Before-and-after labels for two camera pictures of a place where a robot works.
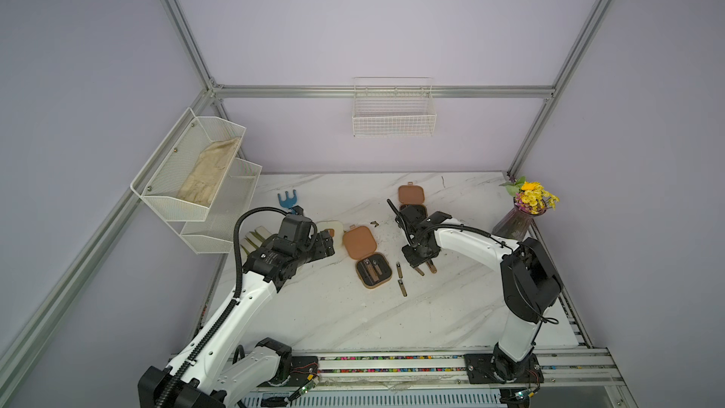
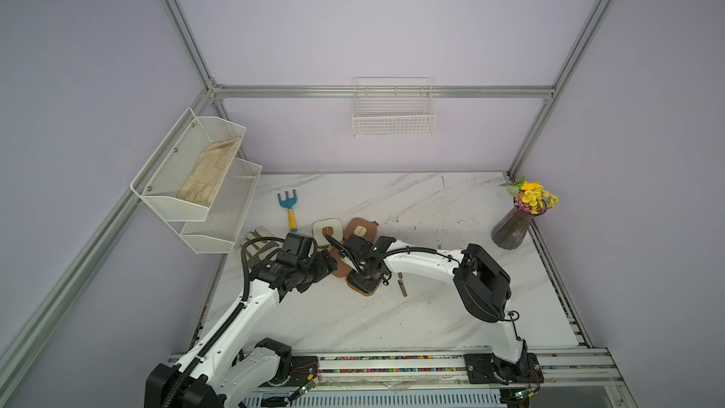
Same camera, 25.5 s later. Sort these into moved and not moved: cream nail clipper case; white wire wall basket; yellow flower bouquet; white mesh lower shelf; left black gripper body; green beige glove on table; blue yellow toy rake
Moved: left black gripper body
Not moved: blue yellow toy rake; cream nail clipper case; white wire wall basket; green beige glove on table; white mesh lower shelf; yellow flower bouquet
